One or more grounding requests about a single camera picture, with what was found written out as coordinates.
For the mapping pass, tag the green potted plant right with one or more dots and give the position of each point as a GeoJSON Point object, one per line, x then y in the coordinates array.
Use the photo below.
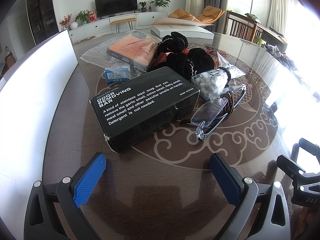
{"type": "Point", "coordinates": [160, 4]}

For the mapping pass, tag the cotton swabs plastic bag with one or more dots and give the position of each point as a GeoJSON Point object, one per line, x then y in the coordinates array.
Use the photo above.
{"type": "Point", "coordinates": [212, 82]}

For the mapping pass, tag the green potted plant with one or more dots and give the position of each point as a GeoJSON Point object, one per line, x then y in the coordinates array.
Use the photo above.
{"type": "Point", "coordinates": [160, 4]}
{"type": "Point", "coordinates": [82, 17]}

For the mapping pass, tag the white flat gift box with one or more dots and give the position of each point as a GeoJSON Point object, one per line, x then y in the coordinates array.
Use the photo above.
{"type": "Point", "coordinates": [190, 29]}

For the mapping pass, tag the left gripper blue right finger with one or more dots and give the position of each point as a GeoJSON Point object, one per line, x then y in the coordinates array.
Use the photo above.
{"type": "Point", "coordinates": [272, 220]}

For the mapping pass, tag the orange phone case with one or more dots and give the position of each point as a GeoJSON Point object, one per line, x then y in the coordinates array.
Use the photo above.
{"type": "Point", "coordinates": [132, 50]}

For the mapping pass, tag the reading glasses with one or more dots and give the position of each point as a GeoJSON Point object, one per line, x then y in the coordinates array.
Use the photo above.
{"type": "Point", "coordinates": [210, 115]}

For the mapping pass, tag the orange rocking lounge chair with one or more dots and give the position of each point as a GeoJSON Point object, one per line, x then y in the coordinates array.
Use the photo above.
{"type": "Point", "coordinates": [209, 15]}

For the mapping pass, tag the green potted plant left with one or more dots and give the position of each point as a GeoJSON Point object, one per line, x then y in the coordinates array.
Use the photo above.
{"type": "Point", "coordinates": [82, 17]}

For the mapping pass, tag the black velvet scrunchie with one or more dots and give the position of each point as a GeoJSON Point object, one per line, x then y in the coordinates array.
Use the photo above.
{"type": "Point", "coordinates": [173, 43]}
{"type": "Point", "coordinates": [196, 61]}

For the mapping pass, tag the black odor removing bar box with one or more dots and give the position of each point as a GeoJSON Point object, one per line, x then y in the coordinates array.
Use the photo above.
{"type": "Point", "coordinates": [138, 108]}

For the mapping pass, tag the wooden dining chair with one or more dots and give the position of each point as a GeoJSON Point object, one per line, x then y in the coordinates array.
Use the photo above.
{"type": "Point", "coordinates": [243, 27]}

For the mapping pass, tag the white storage bin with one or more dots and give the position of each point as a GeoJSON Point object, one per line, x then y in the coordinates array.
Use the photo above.
{"type": "Point", "coordinates": [29, 98]}

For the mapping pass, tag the dark glass display cabinet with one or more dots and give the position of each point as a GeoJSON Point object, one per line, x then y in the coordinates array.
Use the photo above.
{"type": "Point", "coordinates": [42, 19]}

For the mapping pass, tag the blue white medicine box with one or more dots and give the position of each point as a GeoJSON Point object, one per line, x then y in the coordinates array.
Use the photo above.
{"type": "Point", "coordinates": [119, 73]}

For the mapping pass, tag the black flat television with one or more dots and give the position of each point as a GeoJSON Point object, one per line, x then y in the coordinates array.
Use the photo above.
{"type": "Point", "coordinates": [112, 7]}

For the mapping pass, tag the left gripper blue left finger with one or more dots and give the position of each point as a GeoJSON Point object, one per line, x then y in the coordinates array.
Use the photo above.
{"type": "Point", "coordinates": [41, 218]}

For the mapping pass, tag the red snack packet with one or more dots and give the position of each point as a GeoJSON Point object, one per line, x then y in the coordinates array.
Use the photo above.
{"type": "Point", "coordinates": [185, 52]}

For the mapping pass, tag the small potted plant by tv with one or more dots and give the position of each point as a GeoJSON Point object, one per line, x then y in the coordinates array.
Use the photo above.
{"type": "Point", "coordinates": [142, 6]}

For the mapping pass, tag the red flowers in white vase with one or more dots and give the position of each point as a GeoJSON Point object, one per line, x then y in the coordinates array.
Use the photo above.
{"type": "Point", "coordinates": [66, 22]}

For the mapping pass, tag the white tv cabinet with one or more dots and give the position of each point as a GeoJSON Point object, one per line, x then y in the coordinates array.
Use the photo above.
{"type": "Point", "coordinates": [102, 27]}

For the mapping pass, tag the wooden bench stool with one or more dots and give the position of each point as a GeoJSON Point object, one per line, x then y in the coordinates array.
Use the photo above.
{"type": "Point", "coordinates": [117, 23]}

